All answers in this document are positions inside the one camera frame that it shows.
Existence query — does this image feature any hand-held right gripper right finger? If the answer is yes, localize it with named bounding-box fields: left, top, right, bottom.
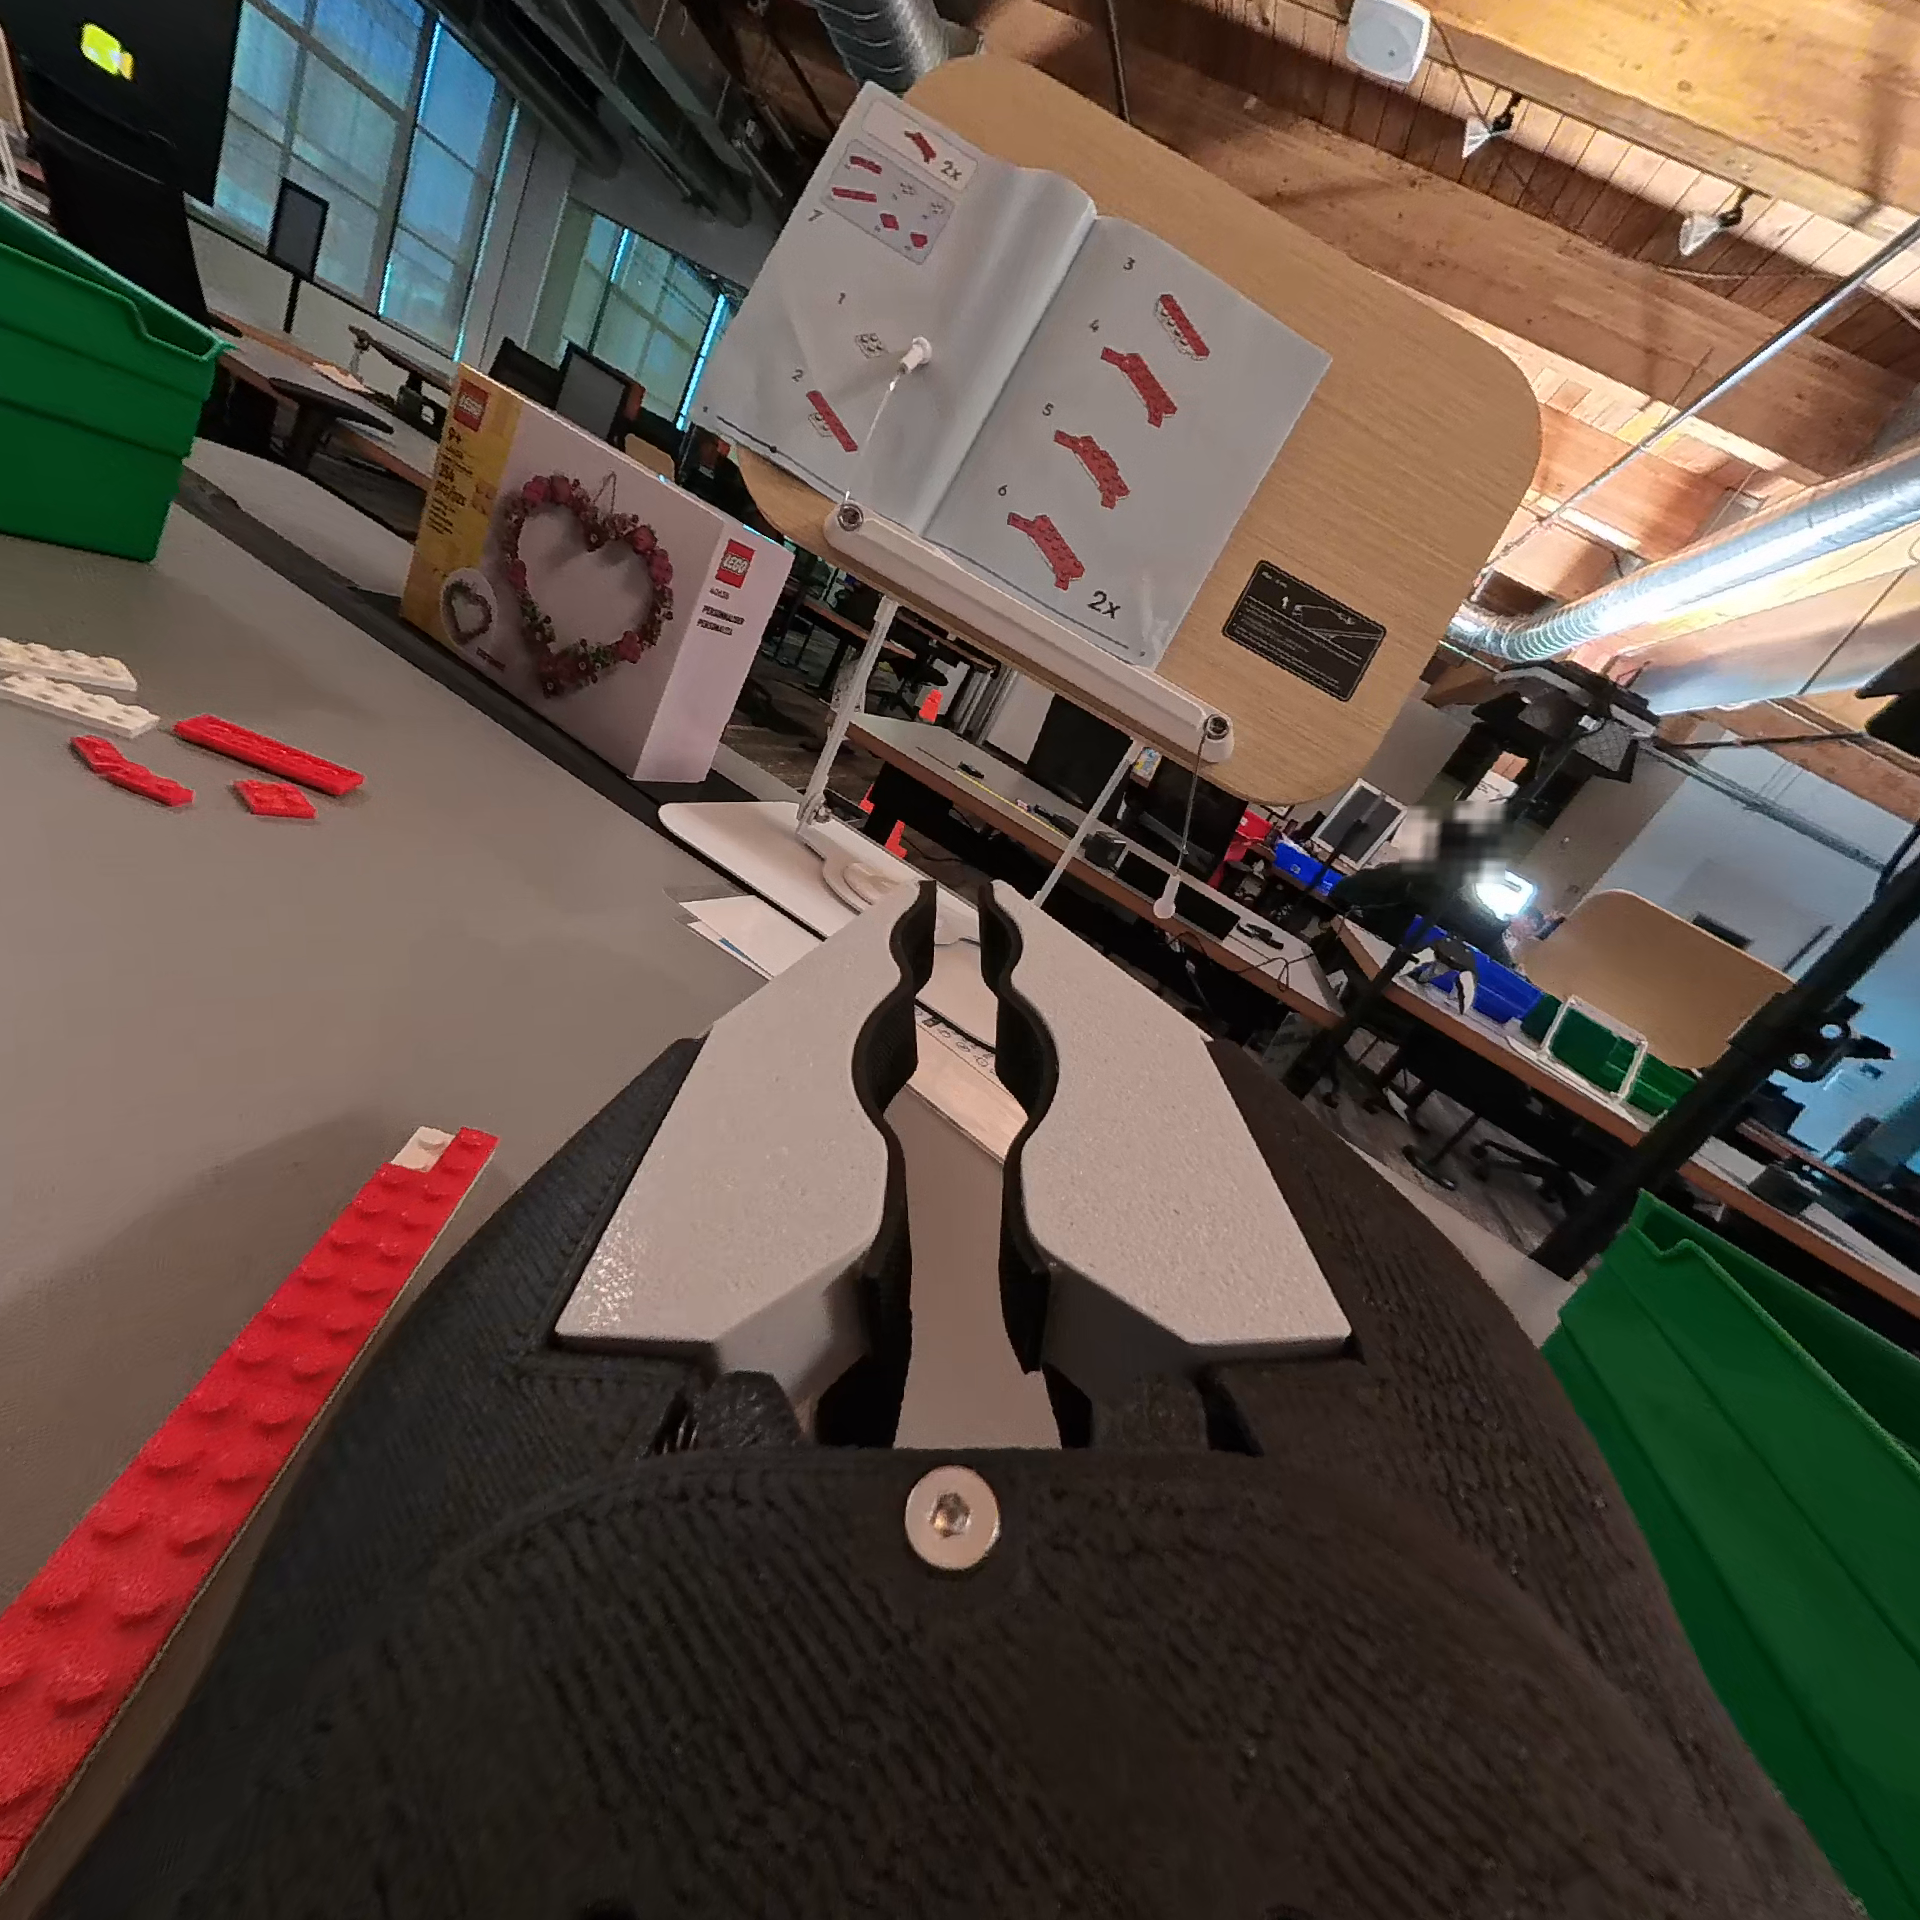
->
left=979, top=881, right=1356, bottom=1454

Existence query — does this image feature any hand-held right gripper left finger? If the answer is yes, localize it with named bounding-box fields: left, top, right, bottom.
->
left=555, top=881, right=939, bottom=1449

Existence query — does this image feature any green plastic bin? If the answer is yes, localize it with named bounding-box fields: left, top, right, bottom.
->
left=0, top=198, right=241, bottom=564
left=1542, top=1188, right=1920, bottom=1920

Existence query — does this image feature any lego set box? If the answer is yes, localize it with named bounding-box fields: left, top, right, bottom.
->
left=399, top=363, right=797, bottom=783

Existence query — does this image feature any wide red lego plate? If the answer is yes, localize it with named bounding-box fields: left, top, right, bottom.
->
left=172, top=712, right=369, bottom=797

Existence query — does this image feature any white lego plate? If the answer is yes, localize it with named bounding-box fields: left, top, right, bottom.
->
left=0, top=671, right=163, bottom=740
left=0, top=635, right=139, bottom=697

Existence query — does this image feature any printed paper sheet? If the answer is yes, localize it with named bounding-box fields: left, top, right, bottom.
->
left=674, top=892, right=1023, bottom=1161

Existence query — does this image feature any long background desk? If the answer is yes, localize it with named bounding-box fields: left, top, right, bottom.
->
left=849, top=712, right=1354, bottom=1037

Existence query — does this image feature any black stand pole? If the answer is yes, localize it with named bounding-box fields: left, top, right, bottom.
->
left=1530, top=838, right=1920, bottom=1279

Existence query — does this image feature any instruction booklet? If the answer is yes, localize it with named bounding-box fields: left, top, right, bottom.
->
left=690, top=83, right=1335, bottom=665

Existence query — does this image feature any white ceiling access point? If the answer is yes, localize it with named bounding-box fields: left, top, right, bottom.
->
left=1345, top=0, right=1436, bottom=87

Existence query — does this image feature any red lego frame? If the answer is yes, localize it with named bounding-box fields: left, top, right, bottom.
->
left=0, top=1125, right=500, bottom=1884

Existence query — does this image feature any silver insulated duct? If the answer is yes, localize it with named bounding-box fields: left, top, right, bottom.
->
left=1444, top=447, right=1920, bottom=669

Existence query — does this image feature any spiral metal ceiling duct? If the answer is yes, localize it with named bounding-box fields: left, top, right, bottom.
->
left=810, top=0, right=969, bottom=95

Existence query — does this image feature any black wall monitor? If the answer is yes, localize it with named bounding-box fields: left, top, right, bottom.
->
left=0, top=0, right=245, bottom=208

